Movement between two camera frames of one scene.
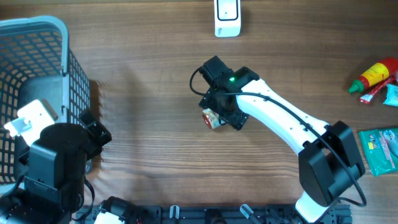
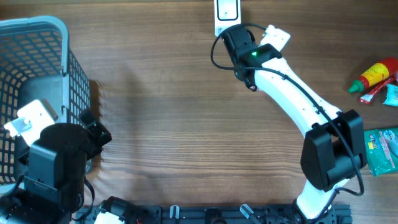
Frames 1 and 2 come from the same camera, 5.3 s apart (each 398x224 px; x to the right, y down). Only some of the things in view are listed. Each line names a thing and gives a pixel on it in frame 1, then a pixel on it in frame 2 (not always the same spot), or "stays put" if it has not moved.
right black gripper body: x=236 y=119 -> x=242 y=79
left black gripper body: x=103 y=137 stays put
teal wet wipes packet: x=392 y=98 stays put
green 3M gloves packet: x=381 y=147 stays put
